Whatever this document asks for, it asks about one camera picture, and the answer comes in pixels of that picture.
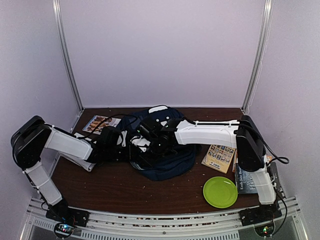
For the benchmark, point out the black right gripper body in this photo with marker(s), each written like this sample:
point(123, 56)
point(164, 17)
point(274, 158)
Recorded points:
point(158, 150)

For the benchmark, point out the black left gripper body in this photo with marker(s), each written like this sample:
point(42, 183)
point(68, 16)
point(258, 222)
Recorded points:
point(112, 153)

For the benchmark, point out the navy blue student backpack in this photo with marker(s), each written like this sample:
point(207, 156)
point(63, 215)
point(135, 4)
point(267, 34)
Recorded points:
point(176, 158)

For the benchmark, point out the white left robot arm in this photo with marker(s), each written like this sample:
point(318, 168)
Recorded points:
point(37, 145)

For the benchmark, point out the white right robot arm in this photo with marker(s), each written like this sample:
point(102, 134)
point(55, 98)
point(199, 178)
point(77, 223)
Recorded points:
point(240, 134)

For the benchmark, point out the white paperback book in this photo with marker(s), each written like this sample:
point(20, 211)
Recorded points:
point(84, 164)

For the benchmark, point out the dog cover workbook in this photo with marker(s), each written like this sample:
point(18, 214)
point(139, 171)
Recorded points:
point(98, 122)

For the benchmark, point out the yellow portrait grid booklet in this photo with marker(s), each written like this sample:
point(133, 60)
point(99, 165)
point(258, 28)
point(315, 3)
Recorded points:
point(219, 157)

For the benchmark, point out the green plastic plate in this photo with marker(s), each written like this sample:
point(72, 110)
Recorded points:
point(220, 192)

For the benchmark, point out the dark Wuthering Heights book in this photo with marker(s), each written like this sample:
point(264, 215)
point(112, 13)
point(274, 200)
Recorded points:
point(245, 184)

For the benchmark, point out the orange cartoon booklet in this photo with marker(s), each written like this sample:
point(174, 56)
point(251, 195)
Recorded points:
point(235, 160)

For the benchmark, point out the front aluminium rail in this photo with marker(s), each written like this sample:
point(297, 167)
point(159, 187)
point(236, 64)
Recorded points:
point(216, 225)

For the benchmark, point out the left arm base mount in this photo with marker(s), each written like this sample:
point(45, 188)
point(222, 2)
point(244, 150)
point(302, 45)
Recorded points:
point(66, 225)

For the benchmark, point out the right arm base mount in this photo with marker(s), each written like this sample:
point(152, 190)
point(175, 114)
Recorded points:
point(262, 218)

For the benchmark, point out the left aluminium frame post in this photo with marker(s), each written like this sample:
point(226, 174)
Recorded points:
point(65, 53)

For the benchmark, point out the aluminium frame post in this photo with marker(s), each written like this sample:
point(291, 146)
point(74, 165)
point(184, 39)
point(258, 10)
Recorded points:
point(65, 53)
point(260, 50)

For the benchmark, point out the right aluminium frame post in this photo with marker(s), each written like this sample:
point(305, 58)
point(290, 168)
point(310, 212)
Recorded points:
point(260, 50)

